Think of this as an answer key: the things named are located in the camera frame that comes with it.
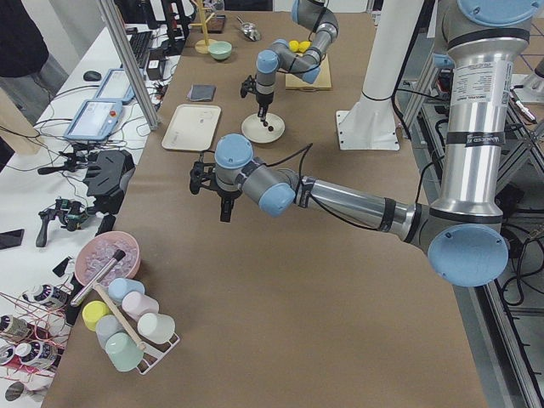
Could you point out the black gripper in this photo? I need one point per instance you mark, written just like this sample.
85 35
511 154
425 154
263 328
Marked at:
263 100
228 195

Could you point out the cream round plate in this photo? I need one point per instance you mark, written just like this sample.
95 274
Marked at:
252 128

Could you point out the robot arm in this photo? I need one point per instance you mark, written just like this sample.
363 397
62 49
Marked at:
305 65
460 231

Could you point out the cream rabbit tray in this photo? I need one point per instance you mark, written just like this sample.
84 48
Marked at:
192 127

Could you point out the grey folded cloth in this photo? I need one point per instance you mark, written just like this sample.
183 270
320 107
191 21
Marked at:
201 92

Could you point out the wooden cutting board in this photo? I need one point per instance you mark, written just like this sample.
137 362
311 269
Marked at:
322 81

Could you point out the yellow lemon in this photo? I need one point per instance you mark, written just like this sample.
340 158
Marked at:
294 46
304 46

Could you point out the mint green bowl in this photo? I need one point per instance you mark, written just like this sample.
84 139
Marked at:
220 50

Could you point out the steel scoop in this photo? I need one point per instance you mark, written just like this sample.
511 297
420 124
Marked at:
249 30

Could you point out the wooden cup stand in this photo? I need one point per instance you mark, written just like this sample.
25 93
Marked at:
202 46

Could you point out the black keyboard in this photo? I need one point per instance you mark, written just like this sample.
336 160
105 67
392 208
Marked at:
140 45

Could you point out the pink bowl with ice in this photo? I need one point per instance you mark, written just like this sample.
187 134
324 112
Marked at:
100 250

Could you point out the blue teach pendant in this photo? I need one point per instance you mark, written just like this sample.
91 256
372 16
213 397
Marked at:
115 85
95 120

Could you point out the rack of pastel cups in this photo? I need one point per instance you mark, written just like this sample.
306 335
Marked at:
142 348

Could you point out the black computer mouse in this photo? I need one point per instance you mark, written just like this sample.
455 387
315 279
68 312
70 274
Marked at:
92 76

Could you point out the person in dark clothes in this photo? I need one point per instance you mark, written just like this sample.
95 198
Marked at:
23 50

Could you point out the white column pedestal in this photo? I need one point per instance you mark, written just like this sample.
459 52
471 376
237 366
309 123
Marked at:
370 123

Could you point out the aluminium frame post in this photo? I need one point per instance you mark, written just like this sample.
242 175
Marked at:
115 25

